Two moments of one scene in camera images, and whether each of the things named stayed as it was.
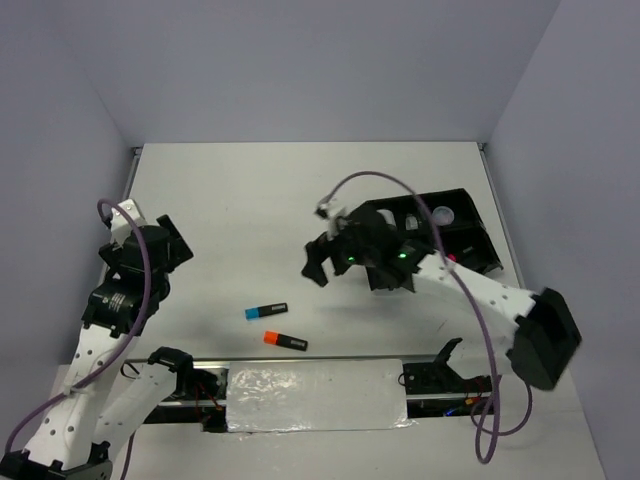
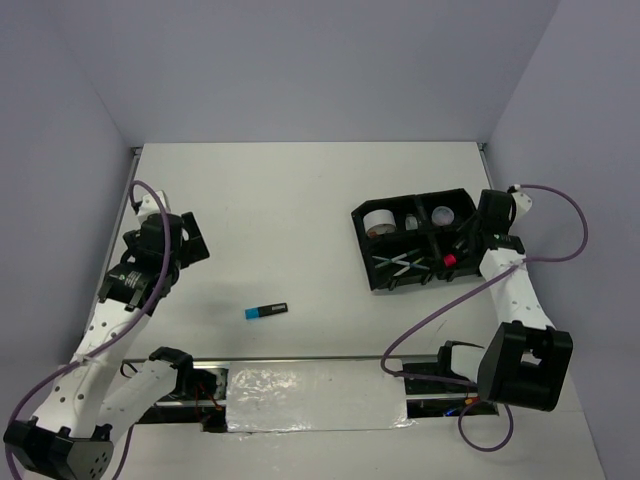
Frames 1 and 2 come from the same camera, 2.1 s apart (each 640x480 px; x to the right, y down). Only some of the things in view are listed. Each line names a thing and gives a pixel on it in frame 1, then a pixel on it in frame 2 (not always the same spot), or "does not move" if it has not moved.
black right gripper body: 343,251 to 474,225
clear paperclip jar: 443,215 does not move
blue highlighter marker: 266,310 does not move
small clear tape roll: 411,222 does not move
